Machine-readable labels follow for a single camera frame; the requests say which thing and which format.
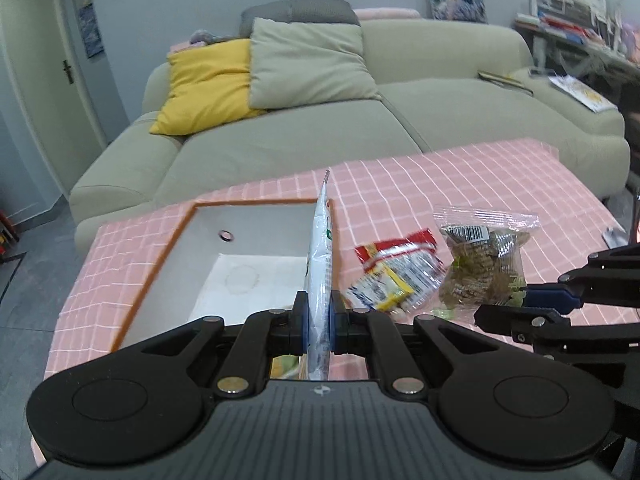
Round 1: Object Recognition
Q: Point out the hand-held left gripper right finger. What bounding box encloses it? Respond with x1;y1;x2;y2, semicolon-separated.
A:
330;290;512;396

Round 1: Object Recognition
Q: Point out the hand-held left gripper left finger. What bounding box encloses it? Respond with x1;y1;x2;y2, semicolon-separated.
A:
117;290;309;396

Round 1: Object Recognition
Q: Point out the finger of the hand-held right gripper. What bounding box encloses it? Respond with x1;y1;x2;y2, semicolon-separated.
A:
524;243;640;311
473;304;640;357

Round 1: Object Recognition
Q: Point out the clear bag of brown snacks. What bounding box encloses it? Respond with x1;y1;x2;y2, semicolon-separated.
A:
414;206;540;322

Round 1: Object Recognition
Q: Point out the white snack packet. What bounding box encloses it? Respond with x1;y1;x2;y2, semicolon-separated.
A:
303;169;335;382

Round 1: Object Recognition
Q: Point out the orange rimmed storage box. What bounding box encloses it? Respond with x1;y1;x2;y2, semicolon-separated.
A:
112;198;338;357

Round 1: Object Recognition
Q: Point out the red clear snack bag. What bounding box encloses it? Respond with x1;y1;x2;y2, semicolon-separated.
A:
346;228;447;317

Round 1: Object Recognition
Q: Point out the pink checked tablecloth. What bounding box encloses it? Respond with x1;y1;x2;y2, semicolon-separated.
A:
30;137;637;467

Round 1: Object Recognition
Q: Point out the beige sofa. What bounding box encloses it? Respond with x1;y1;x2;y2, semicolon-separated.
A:
67;7;632;255

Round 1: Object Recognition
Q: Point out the white yellow magazine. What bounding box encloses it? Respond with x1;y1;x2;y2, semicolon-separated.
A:
548;73;620;114

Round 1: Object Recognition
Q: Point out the dark book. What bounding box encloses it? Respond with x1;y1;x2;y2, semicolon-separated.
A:
477;69;534;95

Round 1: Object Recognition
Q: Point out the cluttered desk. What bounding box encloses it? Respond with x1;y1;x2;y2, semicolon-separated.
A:
514;12;640;126

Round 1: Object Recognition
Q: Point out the yellow cushion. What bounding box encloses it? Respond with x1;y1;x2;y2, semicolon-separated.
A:
149;38;269;136

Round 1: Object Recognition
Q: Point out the beige cushion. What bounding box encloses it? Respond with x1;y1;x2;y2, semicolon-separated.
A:
248;17;384;110

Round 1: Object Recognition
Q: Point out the white desk organiser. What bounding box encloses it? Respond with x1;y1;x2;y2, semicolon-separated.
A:
528;0;609;37

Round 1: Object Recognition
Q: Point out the grey plush toy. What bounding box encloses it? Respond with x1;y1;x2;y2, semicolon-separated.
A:
189;29;237;47

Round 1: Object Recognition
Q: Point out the grey sofa headrest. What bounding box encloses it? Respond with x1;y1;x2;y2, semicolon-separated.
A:
238;0;361;39

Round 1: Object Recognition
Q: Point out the pink blanket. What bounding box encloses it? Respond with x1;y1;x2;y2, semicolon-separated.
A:
352;7;421;22

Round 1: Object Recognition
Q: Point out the pale green door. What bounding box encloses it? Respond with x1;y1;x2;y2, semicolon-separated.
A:
0;0;109;202

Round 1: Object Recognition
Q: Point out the blue wall picture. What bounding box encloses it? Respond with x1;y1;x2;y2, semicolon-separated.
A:
75;0;105;59

